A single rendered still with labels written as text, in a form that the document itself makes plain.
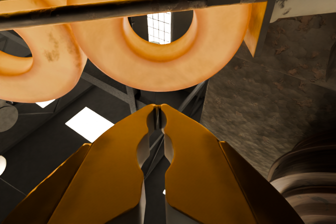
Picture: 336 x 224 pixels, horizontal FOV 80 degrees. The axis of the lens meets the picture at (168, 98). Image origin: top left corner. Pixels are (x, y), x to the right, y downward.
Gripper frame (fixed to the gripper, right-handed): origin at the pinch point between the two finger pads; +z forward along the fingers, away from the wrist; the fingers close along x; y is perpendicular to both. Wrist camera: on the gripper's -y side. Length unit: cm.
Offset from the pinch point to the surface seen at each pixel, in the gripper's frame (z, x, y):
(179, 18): 797, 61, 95
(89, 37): 7.4, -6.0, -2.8
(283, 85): 30.9, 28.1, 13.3
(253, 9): 6.7, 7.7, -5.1
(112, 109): 770, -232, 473
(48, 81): 9.0, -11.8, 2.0
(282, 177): 18.3, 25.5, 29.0
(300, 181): 16.3, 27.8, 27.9
